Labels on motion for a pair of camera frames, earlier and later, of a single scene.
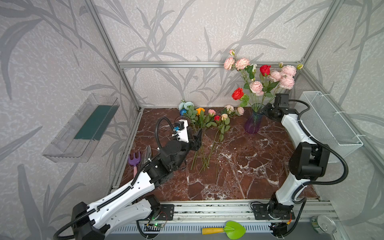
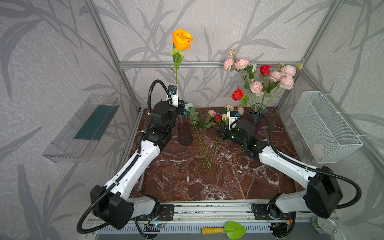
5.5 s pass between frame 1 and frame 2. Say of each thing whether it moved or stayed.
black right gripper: moved
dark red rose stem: stayed
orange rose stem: moved
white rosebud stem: stayed
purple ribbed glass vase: stayed
